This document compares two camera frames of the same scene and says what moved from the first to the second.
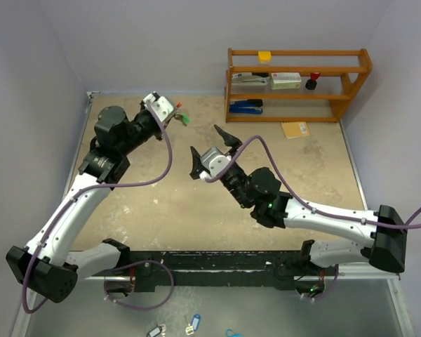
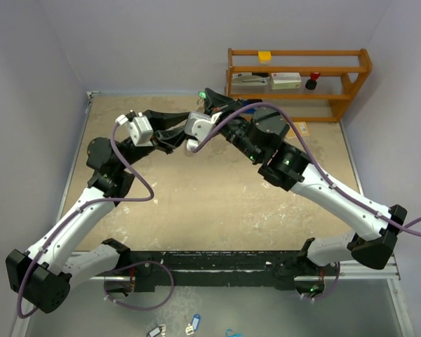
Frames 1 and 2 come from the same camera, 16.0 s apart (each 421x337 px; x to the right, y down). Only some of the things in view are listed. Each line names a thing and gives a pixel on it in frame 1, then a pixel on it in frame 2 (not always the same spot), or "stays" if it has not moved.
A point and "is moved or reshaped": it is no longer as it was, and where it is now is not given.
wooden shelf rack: x=292 y=86 stays
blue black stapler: x=250 y=106 stays
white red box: x=285 y=80 stays
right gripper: x=231 y=141 → x=217 y=102
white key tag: x=154 y=331 stays
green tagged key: x=182 y=117 is moved or reshaped
